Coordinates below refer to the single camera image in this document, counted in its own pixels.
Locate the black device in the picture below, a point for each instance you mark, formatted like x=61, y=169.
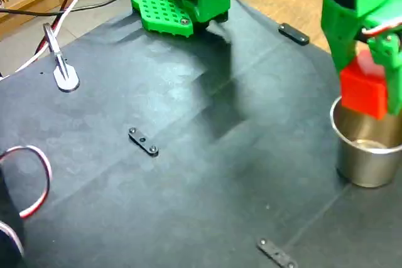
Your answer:
x=9, y=205

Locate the stainless steel cup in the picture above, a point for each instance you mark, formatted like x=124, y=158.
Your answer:
x=361, y=170

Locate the black screwed bracket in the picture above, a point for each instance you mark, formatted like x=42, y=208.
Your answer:
x=293, y=34
x=143, y=140
x=273, y=252

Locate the red cube block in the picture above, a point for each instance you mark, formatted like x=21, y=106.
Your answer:
x=361, y=92

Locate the metal clamp with grey pad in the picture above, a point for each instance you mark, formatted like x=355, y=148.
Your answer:
x=66, y=81

